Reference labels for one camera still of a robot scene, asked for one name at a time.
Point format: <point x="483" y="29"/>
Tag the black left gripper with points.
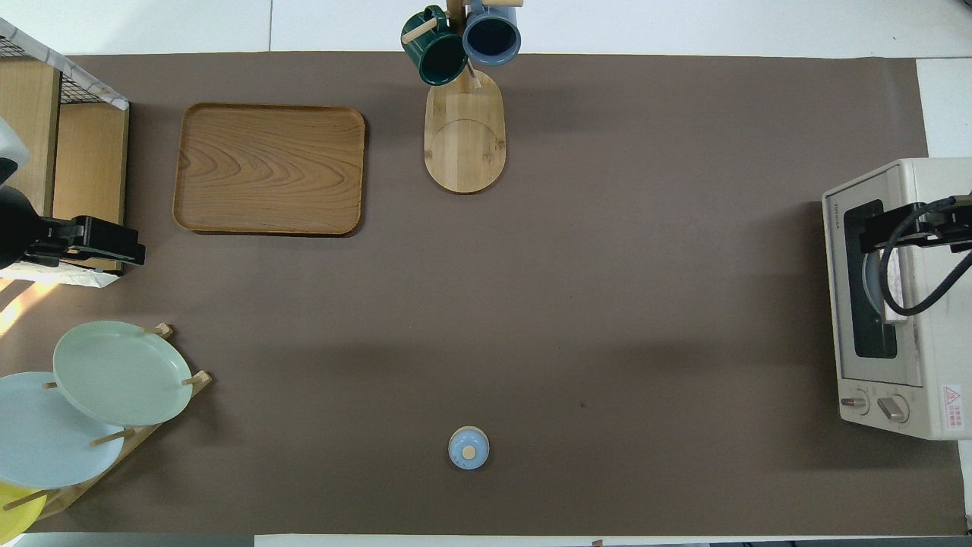
<point x="95" y="232"/>

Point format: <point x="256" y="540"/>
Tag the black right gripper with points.
<point x="915" y="226"/>

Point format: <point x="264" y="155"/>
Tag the light blue round plate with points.
<point x="873" y="292"/>

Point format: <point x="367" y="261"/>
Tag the glass oven door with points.
<point x="839" y="342"/>

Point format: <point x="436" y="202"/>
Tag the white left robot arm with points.
<point x="17" y="228"/>

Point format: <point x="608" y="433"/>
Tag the beige toaster oven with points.
<point x="942" y="342"/>

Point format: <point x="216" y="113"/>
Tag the beige oven knob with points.
<point x="893" y="409"/>
<point x="856" y="403"/>

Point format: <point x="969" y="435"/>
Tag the wooden step shelf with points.
<point x="87" y="159"/>

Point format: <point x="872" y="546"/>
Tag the pale green plate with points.
<point x="121" y="372"/>

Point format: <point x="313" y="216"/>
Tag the wooden plate rack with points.
<point x="140" y="437"/>

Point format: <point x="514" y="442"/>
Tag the large light blue plate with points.
<point x="45" y="441"/>

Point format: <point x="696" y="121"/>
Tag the rectangular wooden tray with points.
<point x="266" y="167"/>

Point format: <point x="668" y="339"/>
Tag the yellow plate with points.
<point x="15" y="516"/>

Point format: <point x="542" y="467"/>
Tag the brown table mat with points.
<point x="531" y="304"/>

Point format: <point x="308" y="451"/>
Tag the wooden mug tree stand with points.
<point x="465" y="144"/>

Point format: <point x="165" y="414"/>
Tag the dark green mug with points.
<point x="437" y="57"/>

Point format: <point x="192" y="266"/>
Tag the small blue lidded jar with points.
<point x="468" y="448"/>

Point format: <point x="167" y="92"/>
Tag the blue mug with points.
<point x="492" y="34"/>

